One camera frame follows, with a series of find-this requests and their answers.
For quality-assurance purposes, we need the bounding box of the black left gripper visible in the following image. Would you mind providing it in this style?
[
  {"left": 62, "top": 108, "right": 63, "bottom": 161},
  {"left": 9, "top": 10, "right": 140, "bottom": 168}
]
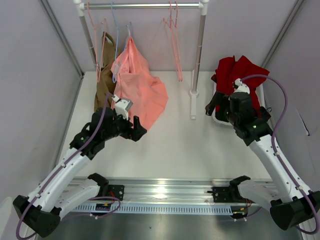
[{"left": 102, "top": 109, "right": 147, "bottom": 142}]

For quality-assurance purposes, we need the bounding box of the red skirt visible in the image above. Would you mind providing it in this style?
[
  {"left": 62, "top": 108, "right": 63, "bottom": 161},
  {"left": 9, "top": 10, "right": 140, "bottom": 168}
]
[{"left": 211, "top": 55, "right": 270, "bottom": 110}]

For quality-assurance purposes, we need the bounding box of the pink wire hanger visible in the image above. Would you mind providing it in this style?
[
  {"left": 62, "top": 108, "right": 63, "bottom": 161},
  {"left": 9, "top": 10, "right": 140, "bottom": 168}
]
[
  {"left": 86, "top": 1, "right": 108, "bottom": 83},
  {"left": 169, "top": 1, "right": 183, "bottom": 82},
  {"left": 162, "top": 0, "right": 183, "bottom": 82}
]

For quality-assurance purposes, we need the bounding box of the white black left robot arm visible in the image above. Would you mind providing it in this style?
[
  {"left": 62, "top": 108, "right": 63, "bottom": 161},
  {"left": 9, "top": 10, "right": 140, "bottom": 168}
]
[{"left": 13, "top": 107, "right": 147, "bottom": 240}]

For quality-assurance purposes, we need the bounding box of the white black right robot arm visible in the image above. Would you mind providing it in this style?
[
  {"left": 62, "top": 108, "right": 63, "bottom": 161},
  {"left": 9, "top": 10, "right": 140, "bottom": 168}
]
[{"left": 205, "top": 92, "right": 320, "bottom": 234}]

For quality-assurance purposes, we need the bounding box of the salmon pink garment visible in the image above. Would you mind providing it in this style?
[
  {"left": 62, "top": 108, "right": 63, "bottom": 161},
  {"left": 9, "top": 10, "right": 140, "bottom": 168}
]
[{"left": 111, "top": 36, "right": 169, "bottom": 130}]

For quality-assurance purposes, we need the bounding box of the white plastic basket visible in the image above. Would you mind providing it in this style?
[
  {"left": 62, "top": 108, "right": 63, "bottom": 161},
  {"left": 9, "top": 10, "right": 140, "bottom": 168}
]
[{"left": 211, "top": 82, "right": 266, "bottom": 129}]

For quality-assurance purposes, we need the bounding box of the brown garment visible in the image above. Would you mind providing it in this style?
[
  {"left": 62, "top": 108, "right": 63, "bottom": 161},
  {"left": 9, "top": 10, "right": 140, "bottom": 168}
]
[{"left": 94, "top": 32, "right": 116, "bottom": 111}]

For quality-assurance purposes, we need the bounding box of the silver clothes rack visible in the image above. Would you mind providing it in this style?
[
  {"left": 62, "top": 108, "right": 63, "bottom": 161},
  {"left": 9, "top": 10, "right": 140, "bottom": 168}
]
[{"left": 73, "top": 0, "right": 209, "bottom": 120}]

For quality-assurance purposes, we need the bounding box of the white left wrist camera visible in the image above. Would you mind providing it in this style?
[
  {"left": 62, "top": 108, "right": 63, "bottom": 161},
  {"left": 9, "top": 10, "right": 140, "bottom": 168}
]
[{"left": 112, "top": 95, "right": 133, "bottom": 120}]

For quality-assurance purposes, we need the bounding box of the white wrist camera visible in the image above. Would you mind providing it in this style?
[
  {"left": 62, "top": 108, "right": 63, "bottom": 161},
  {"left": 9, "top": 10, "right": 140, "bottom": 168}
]
[
  {"left": 233, "top": 78, "right": 250, "bottom": 95},
  {"left": 112, "top": 95, "right": 133, "bottom": 120}
]

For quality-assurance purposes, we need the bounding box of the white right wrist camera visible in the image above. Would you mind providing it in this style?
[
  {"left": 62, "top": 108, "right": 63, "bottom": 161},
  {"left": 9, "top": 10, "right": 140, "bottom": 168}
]
[{"left": 233, "top": 78, "right": 250, "bottom": 95}]

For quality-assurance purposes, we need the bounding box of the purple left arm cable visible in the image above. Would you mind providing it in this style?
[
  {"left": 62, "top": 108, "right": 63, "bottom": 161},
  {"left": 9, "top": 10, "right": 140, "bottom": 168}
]
[{"left": 15, "top": 92, "right": 121, "bottom": 239}]

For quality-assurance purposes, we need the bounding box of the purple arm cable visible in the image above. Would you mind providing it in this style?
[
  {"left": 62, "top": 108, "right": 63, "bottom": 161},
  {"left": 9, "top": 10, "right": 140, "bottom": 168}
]
[
  {"left": 15, "top": 92, "right": 121, "bottom": 239},
  {"left": 219, "top": 74, "right": 318, "bottom": 235}
]

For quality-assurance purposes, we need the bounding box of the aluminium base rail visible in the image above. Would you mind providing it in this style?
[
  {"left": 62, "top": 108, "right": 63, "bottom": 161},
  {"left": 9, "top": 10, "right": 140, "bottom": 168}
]
[{"left": 37, "top": 176, "right": 306, "bottom": 207}]

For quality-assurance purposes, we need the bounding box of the white slotted cable duct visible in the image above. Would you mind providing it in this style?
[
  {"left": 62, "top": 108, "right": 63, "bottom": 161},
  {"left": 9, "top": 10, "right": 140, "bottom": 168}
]
[{"left": 70, "top": 202, "right": 255, "bottom": 216}]

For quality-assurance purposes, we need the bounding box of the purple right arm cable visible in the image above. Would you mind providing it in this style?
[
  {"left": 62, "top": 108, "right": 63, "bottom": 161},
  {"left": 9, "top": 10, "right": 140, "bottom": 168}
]
[{"left": 219, "top": 74, "right": 318, "bottom": 235}]

